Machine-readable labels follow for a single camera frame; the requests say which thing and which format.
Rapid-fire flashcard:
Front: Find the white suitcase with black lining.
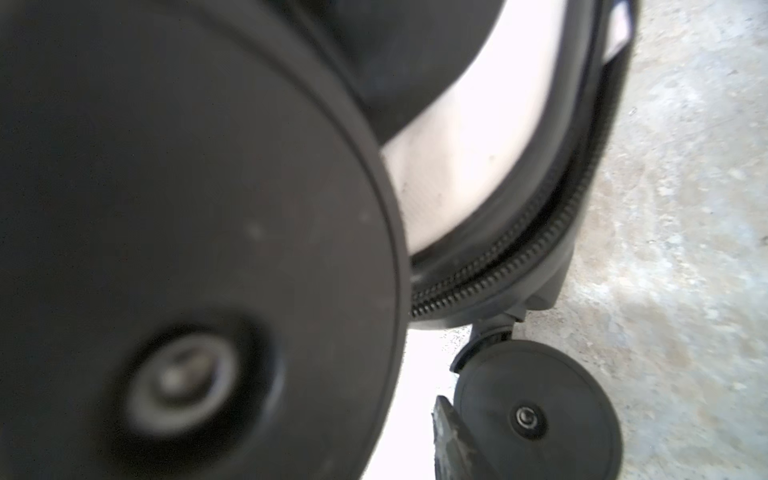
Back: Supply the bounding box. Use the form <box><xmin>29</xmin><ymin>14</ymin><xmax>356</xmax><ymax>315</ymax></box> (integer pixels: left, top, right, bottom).
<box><xmin>1</xmin><ymin>1</ymin><xmax>640</xmax><ymax>479</ymax></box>

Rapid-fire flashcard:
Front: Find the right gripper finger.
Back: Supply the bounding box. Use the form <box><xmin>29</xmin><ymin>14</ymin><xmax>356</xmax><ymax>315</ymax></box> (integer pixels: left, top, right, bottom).
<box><xmin>432</xmin><ymin>395</ymin><xmax>497</xmax><ymax>480</ymax></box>

